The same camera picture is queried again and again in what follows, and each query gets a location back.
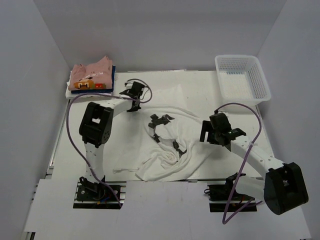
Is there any white plastic basket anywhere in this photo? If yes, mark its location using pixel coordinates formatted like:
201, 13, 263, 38
214, 54, 271, 107

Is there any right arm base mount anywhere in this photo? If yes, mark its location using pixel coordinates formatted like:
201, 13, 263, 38
204, 172, 252, 213

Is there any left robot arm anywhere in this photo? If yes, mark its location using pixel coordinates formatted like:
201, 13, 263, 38
79, 81, 147, 200

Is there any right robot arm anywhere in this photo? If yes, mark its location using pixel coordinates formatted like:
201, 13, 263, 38
199, 112, 309, 215

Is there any pink folded t shirt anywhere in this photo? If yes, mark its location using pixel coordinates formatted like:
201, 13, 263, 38
68, 56, 113, 91

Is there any white printed t shirt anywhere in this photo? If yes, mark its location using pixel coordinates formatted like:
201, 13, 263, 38
110, 85, 223, 182

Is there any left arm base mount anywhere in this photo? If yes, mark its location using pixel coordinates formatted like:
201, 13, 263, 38
73, 176, 124, 210

